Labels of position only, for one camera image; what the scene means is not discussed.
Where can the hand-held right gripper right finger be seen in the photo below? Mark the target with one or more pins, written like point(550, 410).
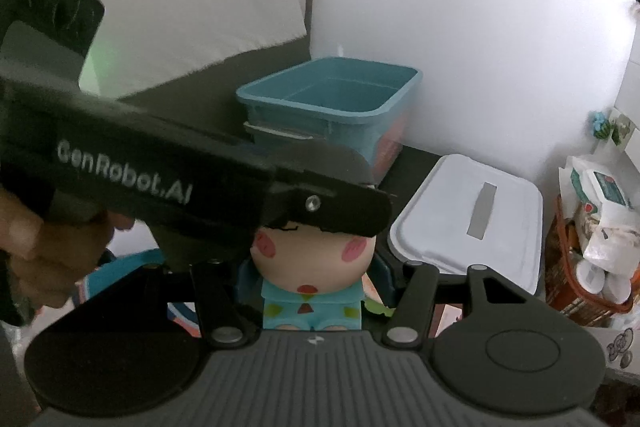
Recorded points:
point(384, 279)

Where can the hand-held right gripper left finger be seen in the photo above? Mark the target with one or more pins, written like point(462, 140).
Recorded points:
point(250, 279)

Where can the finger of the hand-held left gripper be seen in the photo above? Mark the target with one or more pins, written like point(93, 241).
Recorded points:
point(345, 209)

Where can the cartoon doll figurine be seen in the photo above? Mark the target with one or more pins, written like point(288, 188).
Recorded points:
point(310, 257)

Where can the teal plastic storage bin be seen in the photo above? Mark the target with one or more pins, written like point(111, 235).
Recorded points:
point(320, 117)

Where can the white bin lid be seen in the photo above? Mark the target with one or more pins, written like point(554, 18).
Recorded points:
point(450, 207)

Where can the person's left hand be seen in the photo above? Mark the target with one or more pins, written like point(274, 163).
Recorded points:
point(50, 252)

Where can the teal printed object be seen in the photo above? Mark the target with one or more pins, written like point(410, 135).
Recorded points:
point(125, 279)

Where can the orange plastic basket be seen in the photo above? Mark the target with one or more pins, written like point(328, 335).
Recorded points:
point(560, 292)

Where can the white jar with labelled lid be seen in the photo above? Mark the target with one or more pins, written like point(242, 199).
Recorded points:
point(590, 277)

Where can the white cabinet door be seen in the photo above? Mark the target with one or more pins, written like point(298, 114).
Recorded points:
point(599, 338)

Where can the white crumpled plastic bag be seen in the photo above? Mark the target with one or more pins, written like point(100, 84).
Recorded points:
point(607, 237)

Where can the wet wipes pack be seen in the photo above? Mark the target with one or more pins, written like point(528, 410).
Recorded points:
point(605, 187)

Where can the cartoon outline sticker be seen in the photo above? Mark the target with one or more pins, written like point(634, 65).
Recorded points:
point(620, 347)

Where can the blue and green flower decoration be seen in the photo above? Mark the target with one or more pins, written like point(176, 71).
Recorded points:
point(602, 124)

